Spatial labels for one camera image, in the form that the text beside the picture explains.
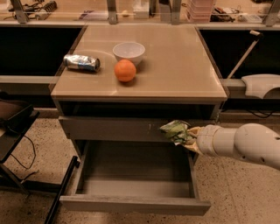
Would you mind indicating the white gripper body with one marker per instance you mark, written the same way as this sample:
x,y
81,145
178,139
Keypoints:
x,y
205,139

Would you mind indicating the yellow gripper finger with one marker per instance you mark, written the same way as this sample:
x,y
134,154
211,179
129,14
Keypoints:
x,y
193,132
194,147

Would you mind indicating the green jalapeno chip bag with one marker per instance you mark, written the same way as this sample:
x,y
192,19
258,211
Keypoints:
x,y
177,131

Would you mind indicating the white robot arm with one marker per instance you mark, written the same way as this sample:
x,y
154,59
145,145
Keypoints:
x,y
251,143

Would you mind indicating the open grey bottom drawer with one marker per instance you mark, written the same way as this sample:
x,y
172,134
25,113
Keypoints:
x,y
135,177

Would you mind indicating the closed grey middle drawer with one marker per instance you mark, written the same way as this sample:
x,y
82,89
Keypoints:
x,y
113,129

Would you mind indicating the grey drawer cabinet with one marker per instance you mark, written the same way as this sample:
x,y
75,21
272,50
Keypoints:
x,y
174,81

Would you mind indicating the orange fruit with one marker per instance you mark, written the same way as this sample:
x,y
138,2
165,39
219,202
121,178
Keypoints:
x,y
125,70

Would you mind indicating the white bowl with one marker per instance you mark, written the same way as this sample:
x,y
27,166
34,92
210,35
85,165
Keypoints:
x,y
132,51

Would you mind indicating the white rod with cap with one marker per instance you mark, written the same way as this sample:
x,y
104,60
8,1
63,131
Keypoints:
x,y
258,35

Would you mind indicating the pink stacked bins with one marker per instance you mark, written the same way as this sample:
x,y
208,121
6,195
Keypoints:
x,y
199,11

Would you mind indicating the crushed silver soda can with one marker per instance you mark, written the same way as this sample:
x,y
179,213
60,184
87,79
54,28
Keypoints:
x,y
82,62

